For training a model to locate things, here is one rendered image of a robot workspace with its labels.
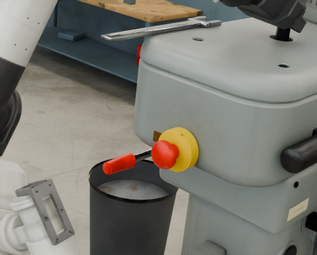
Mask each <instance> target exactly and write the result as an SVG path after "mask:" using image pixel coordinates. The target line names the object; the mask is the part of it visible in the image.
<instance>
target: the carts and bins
mask: <svg viewBox="0 0 317 255"><path fill-rule="evenodd" d="M110 160H112V159H109V160H105V161H102V162H100V163H98V164H96V165H95V166H93V167H92V168H91V170H90V171H89V174H90V178H89V179H88V181H89V183H90V255H164V253H165V248H166V243H167V238H168V232H169V228H170V223H171V218H172V213H173V208H174V203H175V198H176V193H177V191H178V187H176V186H174V185H172V184H170V183H168V182H166V181H164V180H163V179H162V178H161V177H160V168H159V167H157V166H156V165H155V164H154V162H153V161H150V160H146V159H143V160H141V161H138V162H136V165H135V166H134V167H133V168H130V169H126V170H124V171H121V172H117V173H114V174H111V175H107V174H106V173H105V172H104V171H103V164H104V163H105V162H107V161H110Z"/></svg>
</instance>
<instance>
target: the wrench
mask: <svg viewBox="0 0 317 255"><path fill-rule="evenodd" d="M221 23H222V21H219V20H213V21H207V22H206V17H204V16H199V17H193V18H189V19H187V21H183V22H177V23H171V24H165V25H159V26H152V27H146V28H140V29H133V30H127V31H121V32H115V33H109V34H103V35H101V39H102V40H105V41H108V42H110V43H111V42H115V41H120V40H126V39H132V38H138V37H143V36H149V35H155V34H160V33H166V32H172V31H177V30H183V29H189V28H195V27H200V26H201V27H204V28H207V27H215V26H221Z"/></svg>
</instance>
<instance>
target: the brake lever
mask: <svg viewBox="0 0 317 255"><path fill-rule="evenodd" d="M151 150H152V148H151V149H148V150H145V151H143V152H140V153H137V154H134V155H133V154H132V153H126V154H124V155H122V156H119V157H117V158H114V159H112V160H110V161H107V162H105V163H104V164H103V171H104V172H105V173H106V174H107V175H111V174H114V173H117V172H121V171H124V170H126V169H130V168H133V167H134V166H135V165H136V162H138V161H141V160H143V159H146V158H149V157H151Z"/></svg>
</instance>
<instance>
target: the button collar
mask: <svg viewBox="0 0 317 255"><path fill-rule="evenodd" d="M160 140H165V141H168V142H169V143H170V144H175V145H176V146H177V147H178V149H179V157H178V158H177V159H176V163H175V165H174V166H173V167H172V168H170V170H172V171H174V172H182V171H184V170H187V169H189V168H191V167H193V166H194V165H195V164H196V162H197V159H198V156H199V148H198V145H197V142H196V140H195V138H194V136H193V135H192V134H191V133H190V132H189V131H188V130H187V129H185V128H182V127H175V128H172V129H170V130H167V131H164V132H163V133H162V134H161V136H160V138H159V140H158V141H160Z"/></svg>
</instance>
